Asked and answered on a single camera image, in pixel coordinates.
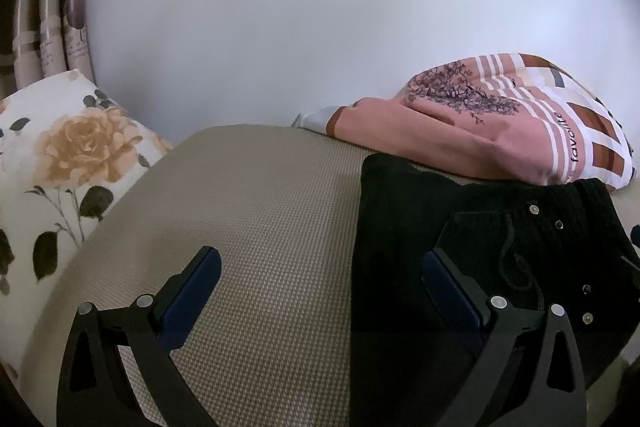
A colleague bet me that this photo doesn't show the floral white pillow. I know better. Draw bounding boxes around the floral white pillow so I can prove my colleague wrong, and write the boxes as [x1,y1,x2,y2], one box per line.
[1,69,171,375]

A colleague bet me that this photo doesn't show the pink plaid pillow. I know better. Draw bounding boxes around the pink plaid pillow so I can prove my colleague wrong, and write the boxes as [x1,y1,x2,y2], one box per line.
[294,53,637,191]

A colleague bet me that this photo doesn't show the black pants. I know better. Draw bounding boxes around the black pants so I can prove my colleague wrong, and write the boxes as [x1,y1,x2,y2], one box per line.
[349,154,639,426]

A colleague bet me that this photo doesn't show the beige mattress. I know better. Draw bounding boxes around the beige mattress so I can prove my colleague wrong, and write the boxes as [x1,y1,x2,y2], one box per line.
[11,126,639,426]

